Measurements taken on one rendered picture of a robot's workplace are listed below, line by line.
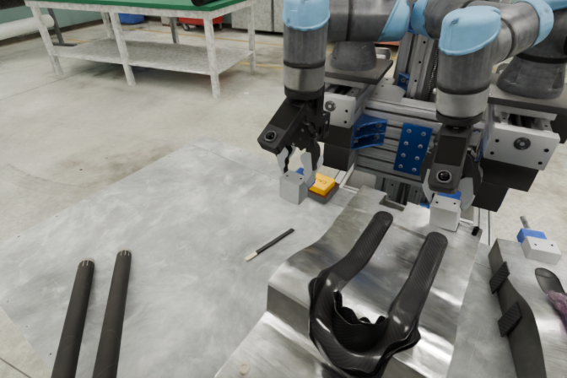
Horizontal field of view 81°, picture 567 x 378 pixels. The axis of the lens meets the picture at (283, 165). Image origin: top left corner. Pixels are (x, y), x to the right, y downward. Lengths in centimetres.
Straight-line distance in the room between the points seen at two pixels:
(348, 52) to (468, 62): 59
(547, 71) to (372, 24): 54
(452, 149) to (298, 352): 40
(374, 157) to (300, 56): 69
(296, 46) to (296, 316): 43
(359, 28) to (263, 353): 57
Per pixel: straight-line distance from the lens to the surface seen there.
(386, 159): 119
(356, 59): 110
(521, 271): 80
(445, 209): 72
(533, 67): 108
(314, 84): 60
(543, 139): 100
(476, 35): 55
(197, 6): 344
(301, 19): 57
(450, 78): 58
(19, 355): 186
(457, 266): 70
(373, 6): 68
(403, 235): 71
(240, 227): 82
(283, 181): 71
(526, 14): 65
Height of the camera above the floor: 137
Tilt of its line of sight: 34 degrees down
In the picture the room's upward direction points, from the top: straight up
